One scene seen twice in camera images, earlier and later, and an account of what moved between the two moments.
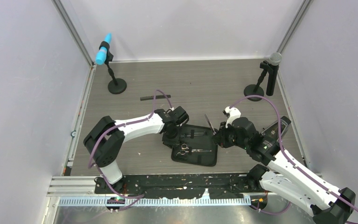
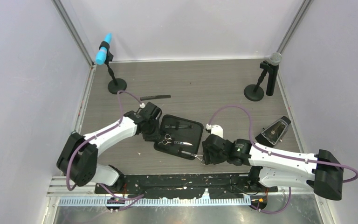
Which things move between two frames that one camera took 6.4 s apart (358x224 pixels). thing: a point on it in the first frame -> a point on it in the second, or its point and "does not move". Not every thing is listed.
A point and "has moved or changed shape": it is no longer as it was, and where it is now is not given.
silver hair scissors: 185,150 has moved or changed shape
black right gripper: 220,137 -> 209,158
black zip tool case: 196,146 has moved or changed shape
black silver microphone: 274,59 does not move
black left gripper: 174,142 -> 155,135
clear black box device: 272,132 does not move
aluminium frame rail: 80,191 does not move
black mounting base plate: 185,186 does not move
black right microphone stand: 257,90 does not move
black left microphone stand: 119,85 does not move
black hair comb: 150,97 does not move
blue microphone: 101,54 does not move
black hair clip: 192,134 -> 180,126
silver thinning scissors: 210,124 has moved or changed shape
